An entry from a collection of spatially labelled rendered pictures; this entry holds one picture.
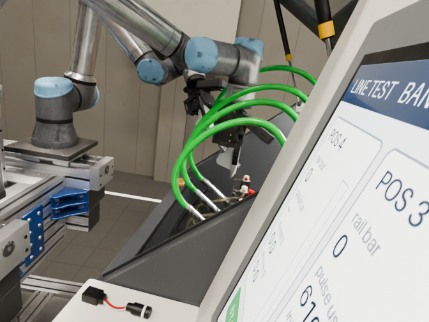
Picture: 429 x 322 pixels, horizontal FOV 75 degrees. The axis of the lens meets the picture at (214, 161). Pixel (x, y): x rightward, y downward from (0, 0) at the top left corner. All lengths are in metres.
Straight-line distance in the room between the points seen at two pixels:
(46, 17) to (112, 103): 1.09
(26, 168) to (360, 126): 1.14
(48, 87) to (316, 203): 1.01
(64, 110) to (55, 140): 0.11
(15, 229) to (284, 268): 0.66
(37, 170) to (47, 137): 0.14
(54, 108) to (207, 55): 0.63
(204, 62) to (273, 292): 0.54
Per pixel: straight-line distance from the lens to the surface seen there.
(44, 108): 1.12
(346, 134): 0.19
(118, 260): 0.71
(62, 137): 1.13
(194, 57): 0.66
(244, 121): 0.51
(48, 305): 1.70
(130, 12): 0.72
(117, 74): 3.44
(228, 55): 0.68
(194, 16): 2.88
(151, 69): 0.93
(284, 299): 0.18
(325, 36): 0.44
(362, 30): 0.32
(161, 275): 0.56
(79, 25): 1.21
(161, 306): 0.57
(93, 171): 1.09
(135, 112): 3.42
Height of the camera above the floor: 1.39
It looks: 18 degrees down
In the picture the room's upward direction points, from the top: 9 degrees clockwise
